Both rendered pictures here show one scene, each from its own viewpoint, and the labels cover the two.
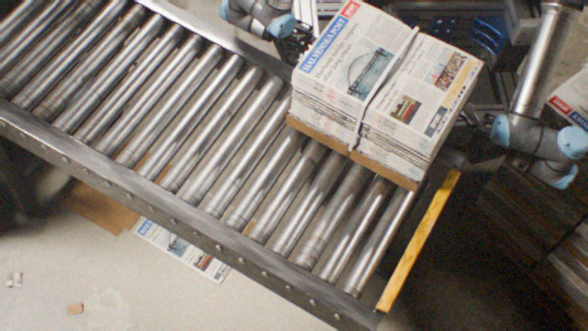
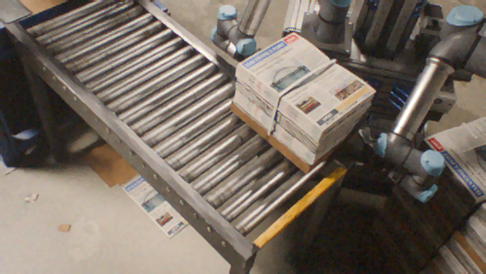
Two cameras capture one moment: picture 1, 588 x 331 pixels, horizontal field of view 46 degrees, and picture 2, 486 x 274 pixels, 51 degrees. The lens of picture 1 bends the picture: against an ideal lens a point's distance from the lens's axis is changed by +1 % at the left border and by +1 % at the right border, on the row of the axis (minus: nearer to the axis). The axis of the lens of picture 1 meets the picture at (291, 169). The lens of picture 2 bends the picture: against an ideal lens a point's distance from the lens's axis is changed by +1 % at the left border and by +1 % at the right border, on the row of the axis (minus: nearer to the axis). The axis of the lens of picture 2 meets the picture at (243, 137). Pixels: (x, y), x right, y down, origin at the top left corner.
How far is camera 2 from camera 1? 0.42 m
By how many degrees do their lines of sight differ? 13
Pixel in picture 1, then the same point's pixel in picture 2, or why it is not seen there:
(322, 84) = (254, 76)
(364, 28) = (296, 51)
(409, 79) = (318, 88)
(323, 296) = (217, 225)
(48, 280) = (53, 204)
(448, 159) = (341, 160)
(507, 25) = not seen: hidden behind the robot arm
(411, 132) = (307, 120)
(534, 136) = (403, 152)
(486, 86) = not seen: hidden behind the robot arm
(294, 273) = (201, 205)
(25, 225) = (52, 165)
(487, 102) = not seen: hidden behind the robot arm
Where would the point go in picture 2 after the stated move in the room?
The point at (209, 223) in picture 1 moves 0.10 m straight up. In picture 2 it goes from (154, 158) to (152, 140)
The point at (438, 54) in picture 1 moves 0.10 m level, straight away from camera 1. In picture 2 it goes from (344, 78) to (359, 63)
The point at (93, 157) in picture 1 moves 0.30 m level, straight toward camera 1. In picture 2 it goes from (92, 100) to (90, 168)
